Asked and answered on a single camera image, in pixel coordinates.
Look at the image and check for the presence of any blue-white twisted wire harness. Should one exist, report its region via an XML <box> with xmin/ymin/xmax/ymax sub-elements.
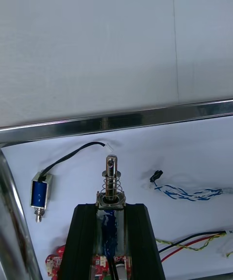
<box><xmin>149</xmin><ymin>170</ymin><xmax>224</xmax><ymax>202</ymax></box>

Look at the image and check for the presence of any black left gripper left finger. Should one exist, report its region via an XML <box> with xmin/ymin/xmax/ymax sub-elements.
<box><xmin>57</xmin><ymin>203</ymin><xmax>100</xmax><ymax>280</ymax></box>

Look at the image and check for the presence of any red black green-yellow wire harness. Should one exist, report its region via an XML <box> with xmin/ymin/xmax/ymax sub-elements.
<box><xmin>155</xmin><ymin>228</ymin><xmax>233</xmax><ymax>264</ymax></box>

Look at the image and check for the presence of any white sheet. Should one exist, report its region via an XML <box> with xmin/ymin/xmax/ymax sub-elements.
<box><xmin>0</xmin><ymin>114</ymin><xmax>233</xmax><ymax>280</ymax></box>

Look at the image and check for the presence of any steel tray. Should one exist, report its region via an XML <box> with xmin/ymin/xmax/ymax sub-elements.
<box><xmin>0</xmin><ymin>98</ymin><xmax>233</xmax><ymax>280</ymax></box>

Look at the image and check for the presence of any round red circuit board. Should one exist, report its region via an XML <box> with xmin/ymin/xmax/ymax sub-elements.
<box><xmin>45</xmin><ymin>245</ymin><xmax>132</xmax><ymax>280</ymax></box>

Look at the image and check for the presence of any metal solenoid blue label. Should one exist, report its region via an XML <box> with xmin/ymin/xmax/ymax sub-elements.
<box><xmin>30</xmin><ymin>141</ymin><xmax>114</xmax><ymax>224</ymax></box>
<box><xmin>95</xmin><ymin>154</ymin><xmax>128</xmax><ymax>280</ymax></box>

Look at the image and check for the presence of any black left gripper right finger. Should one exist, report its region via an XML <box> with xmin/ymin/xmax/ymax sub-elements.
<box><xmin>124</xmin><ymin>203</ymin><xmax>166</xmax><ymax>280</ymax></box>

